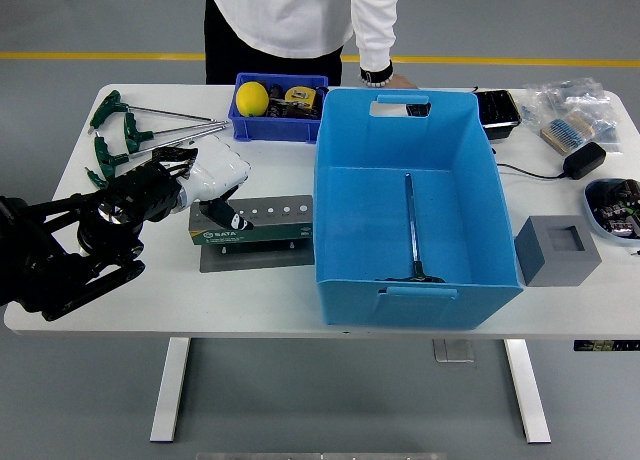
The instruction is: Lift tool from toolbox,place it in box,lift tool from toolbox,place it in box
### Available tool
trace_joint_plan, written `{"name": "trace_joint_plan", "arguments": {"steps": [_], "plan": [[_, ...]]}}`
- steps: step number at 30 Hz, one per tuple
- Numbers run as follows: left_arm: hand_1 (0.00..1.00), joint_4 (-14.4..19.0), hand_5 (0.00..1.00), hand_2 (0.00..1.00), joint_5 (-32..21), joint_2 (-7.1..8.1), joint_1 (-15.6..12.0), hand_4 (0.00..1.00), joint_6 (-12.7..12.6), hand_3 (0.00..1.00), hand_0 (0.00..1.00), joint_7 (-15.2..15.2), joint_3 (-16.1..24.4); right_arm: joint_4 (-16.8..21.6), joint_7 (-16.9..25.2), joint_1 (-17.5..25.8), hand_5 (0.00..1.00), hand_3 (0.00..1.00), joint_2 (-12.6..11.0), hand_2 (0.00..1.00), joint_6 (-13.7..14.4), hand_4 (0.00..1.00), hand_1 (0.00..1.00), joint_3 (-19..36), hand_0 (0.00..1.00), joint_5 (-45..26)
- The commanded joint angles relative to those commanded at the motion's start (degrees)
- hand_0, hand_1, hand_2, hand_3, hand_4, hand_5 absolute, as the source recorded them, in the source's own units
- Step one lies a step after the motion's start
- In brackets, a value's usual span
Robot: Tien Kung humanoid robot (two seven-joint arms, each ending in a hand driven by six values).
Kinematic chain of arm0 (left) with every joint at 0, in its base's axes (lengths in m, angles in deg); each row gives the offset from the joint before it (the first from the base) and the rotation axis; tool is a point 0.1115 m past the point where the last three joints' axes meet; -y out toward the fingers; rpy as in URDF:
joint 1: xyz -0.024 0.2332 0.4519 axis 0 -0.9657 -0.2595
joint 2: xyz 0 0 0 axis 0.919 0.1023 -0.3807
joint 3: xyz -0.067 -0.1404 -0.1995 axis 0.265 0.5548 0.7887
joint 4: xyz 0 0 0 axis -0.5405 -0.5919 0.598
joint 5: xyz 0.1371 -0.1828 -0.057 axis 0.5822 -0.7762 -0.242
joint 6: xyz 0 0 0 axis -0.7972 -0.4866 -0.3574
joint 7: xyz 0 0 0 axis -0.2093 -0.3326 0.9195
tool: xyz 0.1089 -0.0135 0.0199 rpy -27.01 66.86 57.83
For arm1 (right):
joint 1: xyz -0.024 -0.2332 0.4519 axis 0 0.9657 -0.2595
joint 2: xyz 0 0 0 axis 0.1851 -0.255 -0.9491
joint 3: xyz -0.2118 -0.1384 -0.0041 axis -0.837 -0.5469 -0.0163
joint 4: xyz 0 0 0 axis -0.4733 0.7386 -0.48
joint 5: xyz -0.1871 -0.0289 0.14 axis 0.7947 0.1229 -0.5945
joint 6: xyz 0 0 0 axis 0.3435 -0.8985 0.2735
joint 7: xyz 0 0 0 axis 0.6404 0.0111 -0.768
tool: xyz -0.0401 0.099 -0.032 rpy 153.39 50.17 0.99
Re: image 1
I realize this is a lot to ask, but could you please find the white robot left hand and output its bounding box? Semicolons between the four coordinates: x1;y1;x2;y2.
177;135;255;232

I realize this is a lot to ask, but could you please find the thick-shaft green T-handle hex key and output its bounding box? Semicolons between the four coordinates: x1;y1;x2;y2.
374;172;447;285

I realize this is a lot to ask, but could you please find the large light blue box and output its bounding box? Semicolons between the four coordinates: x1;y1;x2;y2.
313;87;525;330

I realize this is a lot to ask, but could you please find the black wristband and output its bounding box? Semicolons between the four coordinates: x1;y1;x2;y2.
359;59;395;88

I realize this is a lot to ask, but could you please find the small dark blue bin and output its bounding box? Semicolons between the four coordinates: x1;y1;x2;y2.
227;72;330;145

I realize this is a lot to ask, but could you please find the yellow lemon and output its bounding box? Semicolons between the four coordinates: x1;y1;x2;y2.
235;81;271;117

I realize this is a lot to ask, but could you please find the black plastic tray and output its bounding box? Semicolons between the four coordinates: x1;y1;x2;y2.
472;89;522;141

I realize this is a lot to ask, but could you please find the yellow tape measure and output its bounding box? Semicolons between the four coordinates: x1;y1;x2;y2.
284;85;321;109

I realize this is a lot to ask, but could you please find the person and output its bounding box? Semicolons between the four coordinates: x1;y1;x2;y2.
124;0;419;90

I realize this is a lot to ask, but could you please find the clear plastic parts bag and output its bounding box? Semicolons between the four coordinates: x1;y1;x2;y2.
522;77;612;119

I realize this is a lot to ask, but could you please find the bag of blue resistor strips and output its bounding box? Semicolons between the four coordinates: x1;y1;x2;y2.
539;110;596;156

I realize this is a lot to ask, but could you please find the black power adapter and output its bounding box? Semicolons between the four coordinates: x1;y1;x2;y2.
563;141;608;181

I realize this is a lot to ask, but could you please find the clear bag with blue parts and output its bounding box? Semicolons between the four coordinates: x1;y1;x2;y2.
589;97;626;156

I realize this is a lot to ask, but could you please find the blue-rimmed bowl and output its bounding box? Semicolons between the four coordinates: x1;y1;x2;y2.
583;177;640;241

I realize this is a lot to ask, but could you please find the white table leg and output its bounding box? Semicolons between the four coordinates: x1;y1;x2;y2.
149;337;192;444
502;338;552;445

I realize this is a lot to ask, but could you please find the grey foam block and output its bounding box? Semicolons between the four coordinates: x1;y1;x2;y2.
513;214;603;288

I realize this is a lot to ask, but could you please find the electronic components heap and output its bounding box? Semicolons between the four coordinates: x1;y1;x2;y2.
594;179;640;234

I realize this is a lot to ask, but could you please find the black table control panel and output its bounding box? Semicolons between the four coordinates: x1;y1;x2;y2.
573;339;640;352

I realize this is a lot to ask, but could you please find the small green T-handle hex key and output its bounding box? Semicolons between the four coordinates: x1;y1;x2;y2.
84;165;110;191

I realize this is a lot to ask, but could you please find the black adapter cable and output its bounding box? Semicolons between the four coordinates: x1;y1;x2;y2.
499;162;569;180

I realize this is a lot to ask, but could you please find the grey metal bracket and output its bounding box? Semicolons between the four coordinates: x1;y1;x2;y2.
432;339;475;364

